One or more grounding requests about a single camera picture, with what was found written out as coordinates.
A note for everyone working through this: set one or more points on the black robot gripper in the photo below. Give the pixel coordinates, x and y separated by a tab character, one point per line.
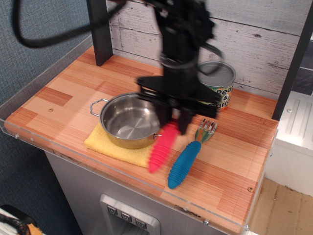
179	88

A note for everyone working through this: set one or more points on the red handled metal spoon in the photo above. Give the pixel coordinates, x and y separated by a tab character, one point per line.
163	146

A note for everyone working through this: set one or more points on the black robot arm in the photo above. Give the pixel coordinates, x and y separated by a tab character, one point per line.
185	26

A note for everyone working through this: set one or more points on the yellow cloth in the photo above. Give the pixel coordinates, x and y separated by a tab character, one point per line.
99	141

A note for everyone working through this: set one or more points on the stainless steel pot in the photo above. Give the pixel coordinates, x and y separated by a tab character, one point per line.
129	121

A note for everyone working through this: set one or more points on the peas and carrots can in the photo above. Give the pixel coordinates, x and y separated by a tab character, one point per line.
219	77

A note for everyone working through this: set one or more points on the grey cabinet with dispenser panel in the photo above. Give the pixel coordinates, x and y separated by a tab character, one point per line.
103	205

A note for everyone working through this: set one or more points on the orange object at corner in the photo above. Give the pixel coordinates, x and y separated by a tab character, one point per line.
33	230

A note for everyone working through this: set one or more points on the blue handled metal fork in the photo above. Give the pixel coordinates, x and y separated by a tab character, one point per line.
185	160

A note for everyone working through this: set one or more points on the dark right vertical post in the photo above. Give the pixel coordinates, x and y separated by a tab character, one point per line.
295	65

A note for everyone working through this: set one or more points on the dark vertical post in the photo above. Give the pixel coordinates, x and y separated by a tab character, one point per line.
101	37
295	65

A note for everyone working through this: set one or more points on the dark left vertical post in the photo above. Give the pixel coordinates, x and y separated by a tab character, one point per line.
101	37

